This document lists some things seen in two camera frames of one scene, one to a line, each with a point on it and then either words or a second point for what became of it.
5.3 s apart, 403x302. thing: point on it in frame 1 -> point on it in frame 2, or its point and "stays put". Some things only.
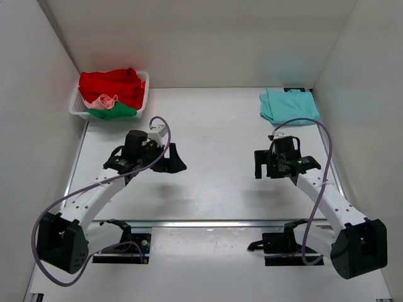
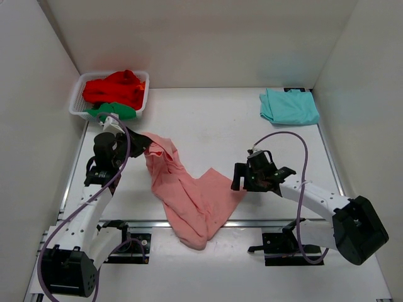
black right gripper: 264,157 -> 243,170
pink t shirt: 102,102 -> 194,207
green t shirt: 119,110 stays put
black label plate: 288,89 stays put
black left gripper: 174,163 -> 141,142
